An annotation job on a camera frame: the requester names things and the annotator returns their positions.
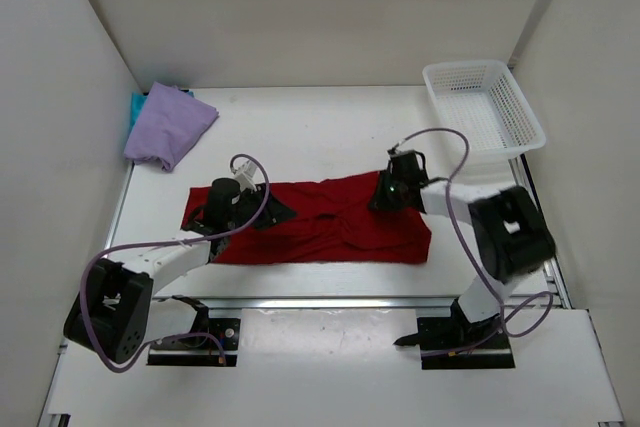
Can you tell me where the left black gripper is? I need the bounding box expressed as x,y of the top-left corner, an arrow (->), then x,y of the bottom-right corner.
225,182 -> 298,231

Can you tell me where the red t shirt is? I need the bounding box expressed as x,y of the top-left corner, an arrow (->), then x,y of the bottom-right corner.
180,169 -> 433,266

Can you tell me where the lilac t shirt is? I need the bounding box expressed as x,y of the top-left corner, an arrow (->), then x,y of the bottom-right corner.
124,82 -> 219,172

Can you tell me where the teal t shirt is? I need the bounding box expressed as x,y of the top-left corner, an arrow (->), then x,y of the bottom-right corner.
128,87 -> 194,134

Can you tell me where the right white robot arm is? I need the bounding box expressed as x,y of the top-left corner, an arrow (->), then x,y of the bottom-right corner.
369,149 -> 556,347

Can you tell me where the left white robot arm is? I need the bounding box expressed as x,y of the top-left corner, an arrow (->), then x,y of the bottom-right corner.
63,178 -> 297,372

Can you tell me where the white plastic basket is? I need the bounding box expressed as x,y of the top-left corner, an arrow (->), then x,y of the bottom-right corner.
422,60 -> 546,165

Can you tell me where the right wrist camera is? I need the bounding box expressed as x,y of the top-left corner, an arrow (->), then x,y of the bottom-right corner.
387,144 -> 410,158

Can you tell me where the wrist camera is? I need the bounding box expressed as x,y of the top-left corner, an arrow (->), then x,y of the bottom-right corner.
231,160 -> 258,192
387,144 -> 410,158

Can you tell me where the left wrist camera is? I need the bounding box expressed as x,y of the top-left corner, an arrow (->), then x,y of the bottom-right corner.
231,160 -> 258,192

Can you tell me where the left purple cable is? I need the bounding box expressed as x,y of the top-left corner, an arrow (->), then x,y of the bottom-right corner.
79,153 -> 273,374

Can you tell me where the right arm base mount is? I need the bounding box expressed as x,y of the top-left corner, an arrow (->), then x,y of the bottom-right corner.
394,305 -> 515,371

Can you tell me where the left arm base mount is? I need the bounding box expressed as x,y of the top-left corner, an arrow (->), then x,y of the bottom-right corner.
145,296 -> 241,367

